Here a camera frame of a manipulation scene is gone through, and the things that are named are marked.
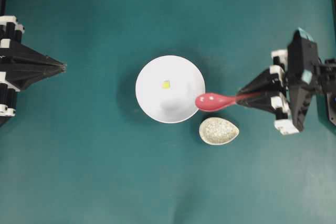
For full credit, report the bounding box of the white round bowl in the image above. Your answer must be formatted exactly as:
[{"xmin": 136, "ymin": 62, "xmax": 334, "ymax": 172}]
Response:
[{"xmin": 135, "ymin": 55, "xmax": 205, "ymax": 124}]

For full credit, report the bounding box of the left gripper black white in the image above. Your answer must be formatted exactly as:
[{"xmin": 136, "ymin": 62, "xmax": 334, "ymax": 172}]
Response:
[{"xmin": 1, "ymin": 16, "xmax": 67, "ymax": 117}]

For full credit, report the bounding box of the pink plastic spoon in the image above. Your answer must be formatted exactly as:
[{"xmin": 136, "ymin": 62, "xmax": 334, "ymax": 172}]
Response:
[{"xmin": 195, "ymin": 92, "xmax": 261, "ymax": 112}]

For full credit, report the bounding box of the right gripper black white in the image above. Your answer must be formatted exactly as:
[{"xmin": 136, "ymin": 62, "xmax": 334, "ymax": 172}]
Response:
[{"xmin": 237, "ymin": 27, "xmax": 318, "ymax": 135}]

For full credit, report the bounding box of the yellow hexagonal prism block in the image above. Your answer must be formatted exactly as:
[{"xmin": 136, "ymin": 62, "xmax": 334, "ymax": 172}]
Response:
[{"xmin": 162, "ymin": 80, "xmax": 171, "ymax": 89}]

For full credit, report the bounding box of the speckled egg-shaped dish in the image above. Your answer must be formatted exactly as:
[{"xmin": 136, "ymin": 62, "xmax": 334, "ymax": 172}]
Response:
[{"xmin": 199, "ymin": 117, "xmax": 239, "ymax": 146}]

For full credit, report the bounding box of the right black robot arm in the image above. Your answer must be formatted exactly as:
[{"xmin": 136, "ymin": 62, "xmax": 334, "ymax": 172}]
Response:
[{"xmin": 236, "ymin": 28, "xmax": 335, "ymax": 135}]

